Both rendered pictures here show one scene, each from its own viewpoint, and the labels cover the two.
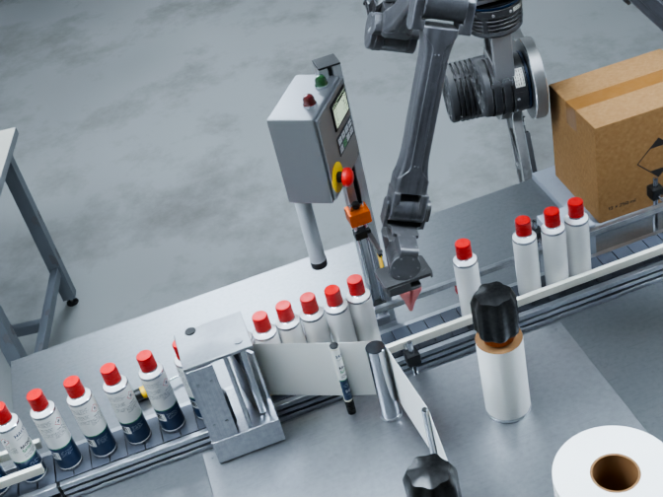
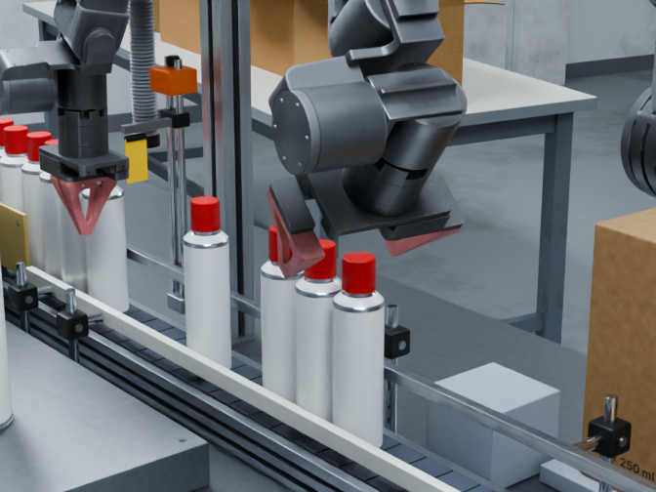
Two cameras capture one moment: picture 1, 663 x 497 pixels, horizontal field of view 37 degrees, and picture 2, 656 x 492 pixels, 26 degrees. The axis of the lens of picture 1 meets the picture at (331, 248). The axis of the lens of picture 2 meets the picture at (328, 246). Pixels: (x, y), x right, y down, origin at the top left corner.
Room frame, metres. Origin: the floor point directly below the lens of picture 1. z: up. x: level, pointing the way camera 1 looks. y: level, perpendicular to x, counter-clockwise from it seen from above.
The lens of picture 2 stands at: (0.96, -1.63, 1.53)
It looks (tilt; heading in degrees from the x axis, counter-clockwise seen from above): 18 degrees down; 59
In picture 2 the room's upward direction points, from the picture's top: straight up
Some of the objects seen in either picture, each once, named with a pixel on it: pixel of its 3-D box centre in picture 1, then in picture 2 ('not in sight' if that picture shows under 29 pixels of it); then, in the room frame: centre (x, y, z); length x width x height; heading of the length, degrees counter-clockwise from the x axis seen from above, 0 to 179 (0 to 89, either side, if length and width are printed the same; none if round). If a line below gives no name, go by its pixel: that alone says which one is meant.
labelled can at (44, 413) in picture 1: (52, 428); not in sight; (1.49, 0.64, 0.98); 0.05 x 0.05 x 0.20
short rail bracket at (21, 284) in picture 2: not in sight; (35, 305); (1.51, 0.02, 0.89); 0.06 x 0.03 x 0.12; 8
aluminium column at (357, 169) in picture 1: (357, 201); (225, 87); (1.74, -0.08, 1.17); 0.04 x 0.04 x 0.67; 8
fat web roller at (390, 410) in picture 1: (383, 381); not in sight; (1.40, -0.03, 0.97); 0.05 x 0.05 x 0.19
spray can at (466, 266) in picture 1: (468, 280); (207, 286); (1.62, -0.27, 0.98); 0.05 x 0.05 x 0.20
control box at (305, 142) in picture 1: (316, 138); not in sight; (1.67, -0.02, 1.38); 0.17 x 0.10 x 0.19; 153
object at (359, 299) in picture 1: (363, 316); (104, 235); (1.59, -0.03, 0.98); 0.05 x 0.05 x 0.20
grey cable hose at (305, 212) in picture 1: (309, 225); (143, 65); (1.68, 0.03, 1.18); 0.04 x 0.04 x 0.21
